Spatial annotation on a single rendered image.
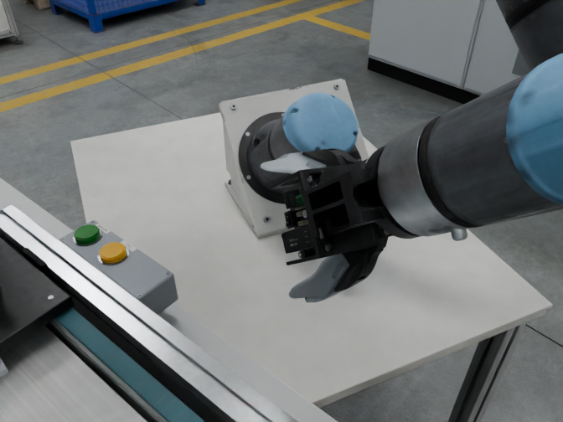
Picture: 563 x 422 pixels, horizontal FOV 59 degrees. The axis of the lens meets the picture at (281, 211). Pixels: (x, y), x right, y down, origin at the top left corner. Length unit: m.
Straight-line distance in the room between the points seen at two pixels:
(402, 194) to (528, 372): 1.71
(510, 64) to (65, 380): 3.05
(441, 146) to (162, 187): 0.90
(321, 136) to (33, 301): 0.49
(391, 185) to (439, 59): 3.30
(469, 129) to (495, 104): 0.02
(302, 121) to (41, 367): 0.52
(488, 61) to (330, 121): 2.69
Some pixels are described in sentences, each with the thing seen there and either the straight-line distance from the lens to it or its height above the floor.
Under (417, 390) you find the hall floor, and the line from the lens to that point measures 1.83.
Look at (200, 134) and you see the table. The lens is 1.33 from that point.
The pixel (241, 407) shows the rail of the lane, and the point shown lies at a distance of 0.63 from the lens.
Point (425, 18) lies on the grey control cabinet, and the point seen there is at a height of 0.48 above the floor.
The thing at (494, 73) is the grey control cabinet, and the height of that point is 0.28.
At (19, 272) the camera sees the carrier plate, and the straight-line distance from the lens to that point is 0.85.
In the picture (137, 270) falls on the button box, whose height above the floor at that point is 0.96.
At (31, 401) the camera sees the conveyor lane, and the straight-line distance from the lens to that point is 0.76.
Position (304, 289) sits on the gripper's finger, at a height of 1.16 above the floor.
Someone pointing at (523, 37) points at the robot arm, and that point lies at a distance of 0.38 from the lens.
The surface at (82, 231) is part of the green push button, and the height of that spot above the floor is 0.97.
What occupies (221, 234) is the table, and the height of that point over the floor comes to 0.86.
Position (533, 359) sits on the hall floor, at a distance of 2.05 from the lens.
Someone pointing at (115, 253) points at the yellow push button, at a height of 0.97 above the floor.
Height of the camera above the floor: 1.50
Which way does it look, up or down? 38 degrees down
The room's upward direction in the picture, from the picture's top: straight up
